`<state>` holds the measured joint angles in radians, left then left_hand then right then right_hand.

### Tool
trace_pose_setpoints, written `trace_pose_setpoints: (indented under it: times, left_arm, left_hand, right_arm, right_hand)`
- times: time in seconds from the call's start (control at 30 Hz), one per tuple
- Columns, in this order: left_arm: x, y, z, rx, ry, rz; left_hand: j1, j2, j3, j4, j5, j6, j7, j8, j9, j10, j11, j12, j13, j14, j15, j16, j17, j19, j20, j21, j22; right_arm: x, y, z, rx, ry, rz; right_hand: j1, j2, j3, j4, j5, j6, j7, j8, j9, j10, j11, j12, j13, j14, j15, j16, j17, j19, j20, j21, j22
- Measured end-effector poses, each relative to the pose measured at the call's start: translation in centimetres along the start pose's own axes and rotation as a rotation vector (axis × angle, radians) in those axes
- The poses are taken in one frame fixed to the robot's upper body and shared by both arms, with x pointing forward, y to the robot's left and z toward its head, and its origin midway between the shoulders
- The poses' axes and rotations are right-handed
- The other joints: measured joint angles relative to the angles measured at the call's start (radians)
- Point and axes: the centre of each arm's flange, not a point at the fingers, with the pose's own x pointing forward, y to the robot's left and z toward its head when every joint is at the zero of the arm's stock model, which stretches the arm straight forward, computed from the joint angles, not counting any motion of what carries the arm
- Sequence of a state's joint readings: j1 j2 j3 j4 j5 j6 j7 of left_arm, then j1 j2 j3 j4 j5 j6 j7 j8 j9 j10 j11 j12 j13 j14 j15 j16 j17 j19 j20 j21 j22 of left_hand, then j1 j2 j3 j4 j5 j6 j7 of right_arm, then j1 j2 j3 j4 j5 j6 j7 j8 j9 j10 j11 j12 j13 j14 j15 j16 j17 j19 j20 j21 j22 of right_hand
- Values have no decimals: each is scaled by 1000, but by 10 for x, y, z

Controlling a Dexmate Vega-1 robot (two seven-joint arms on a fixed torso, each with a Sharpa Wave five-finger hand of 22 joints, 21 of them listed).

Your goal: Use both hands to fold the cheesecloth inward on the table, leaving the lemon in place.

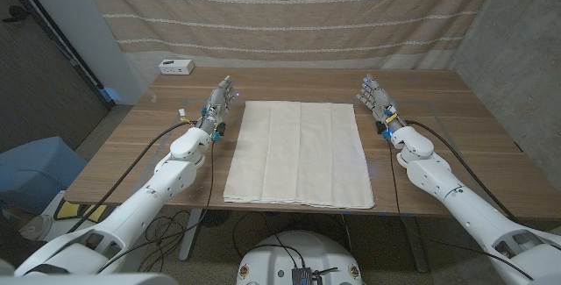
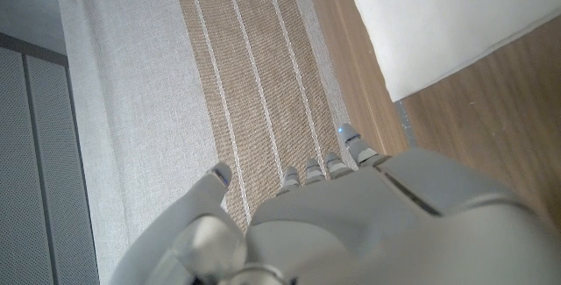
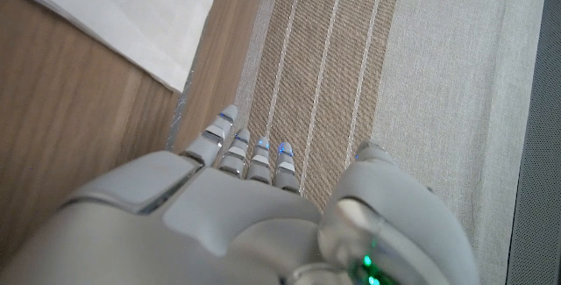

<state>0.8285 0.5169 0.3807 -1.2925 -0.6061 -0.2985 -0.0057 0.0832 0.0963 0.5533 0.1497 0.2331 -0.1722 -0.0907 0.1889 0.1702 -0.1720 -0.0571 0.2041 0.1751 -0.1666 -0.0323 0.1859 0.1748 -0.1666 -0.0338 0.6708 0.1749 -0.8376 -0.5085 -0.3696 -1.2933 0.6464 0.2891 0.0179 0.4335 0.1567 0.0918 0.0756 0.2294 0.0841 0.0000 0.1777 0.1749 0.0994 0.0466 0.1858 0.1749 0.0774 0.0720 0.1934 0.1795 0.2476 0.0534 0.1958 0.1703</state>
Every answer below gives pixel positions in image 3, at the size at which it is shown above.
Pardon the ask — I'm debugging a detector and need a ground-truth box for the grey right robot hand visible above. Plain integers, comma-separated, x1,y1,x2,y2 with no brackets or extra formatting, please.
0,103,481,285

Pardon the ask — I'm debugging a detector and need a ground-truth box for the cream cheesecloth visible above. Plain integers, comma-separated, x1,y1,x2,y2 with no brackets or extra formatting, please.
0,0,220,93

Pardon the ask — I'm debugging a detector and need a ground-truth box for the striped beige backdrop cloth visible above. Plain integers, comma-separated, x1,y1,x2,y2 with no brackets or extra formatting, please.
231,0,550,285

